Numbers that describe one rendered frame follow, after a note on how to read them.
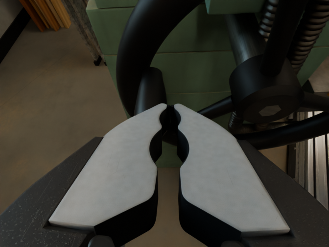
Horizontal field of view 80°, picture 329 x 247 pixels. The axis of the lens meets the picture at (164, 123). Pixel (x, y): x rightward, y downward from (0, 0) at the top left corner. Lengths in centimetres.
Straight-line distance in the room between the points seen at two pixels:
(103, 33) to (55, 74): 120
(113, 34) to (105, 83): 100
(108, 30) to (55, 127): 98
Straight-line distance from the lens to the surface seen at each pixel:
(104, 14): 36
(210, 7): 24
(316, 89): 55
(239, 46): 25
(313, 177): 94
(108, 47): 40
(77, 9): 128
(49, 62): 168
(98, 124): 120
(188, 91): 49
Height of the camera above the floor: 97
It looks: 60 degrees down
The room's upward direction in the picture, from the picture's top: 5 degrees counter-clockwise
